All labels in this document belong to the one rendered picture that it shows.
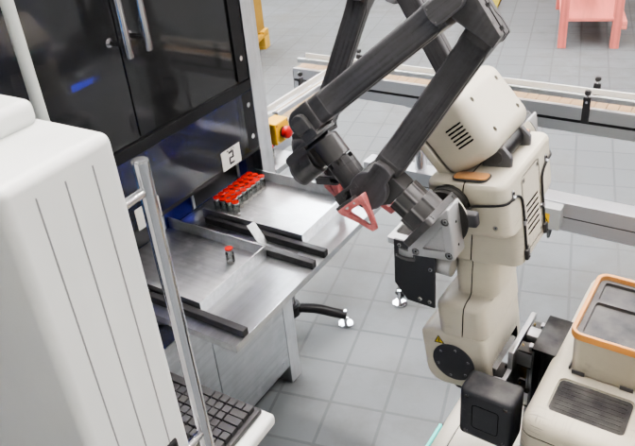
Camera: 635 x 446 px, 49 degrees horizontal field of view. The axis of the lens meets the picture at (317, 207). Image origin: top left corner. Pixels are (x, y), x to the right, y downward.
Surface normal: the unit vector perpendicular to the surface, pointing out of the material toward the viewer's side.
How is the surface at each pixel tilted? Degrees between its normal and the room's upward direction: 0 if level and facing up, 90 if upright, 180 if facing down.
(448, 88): 82
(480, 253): 90
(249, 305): 0
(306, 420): 0
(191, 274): 0
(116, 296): 90
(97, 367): 90
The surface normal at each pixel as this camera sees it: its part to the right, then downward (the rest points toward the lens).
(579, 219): -0.53, 0.47
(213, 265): -0.08, -0.86
